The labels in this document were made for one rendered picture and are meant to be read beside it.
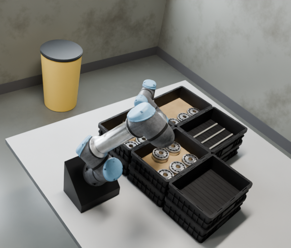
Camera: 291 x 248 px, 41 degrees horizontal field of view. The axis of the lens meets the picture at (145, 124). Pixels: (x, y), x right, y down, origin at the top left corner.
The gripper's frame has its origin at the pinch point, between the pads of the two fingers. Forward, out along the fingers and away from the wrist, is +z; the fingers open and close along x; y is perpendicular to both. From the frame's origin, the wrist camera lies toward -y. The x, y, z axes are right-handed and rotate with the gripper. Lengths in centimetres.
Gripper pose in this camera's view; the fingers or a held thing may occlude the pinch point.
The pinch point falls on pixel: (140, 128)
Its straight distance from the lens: 236.4
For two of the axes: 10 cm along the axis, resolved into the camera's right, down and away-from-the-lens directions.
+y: 0.5, 6.3, -7.8
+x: 9.9, 0.9, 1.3
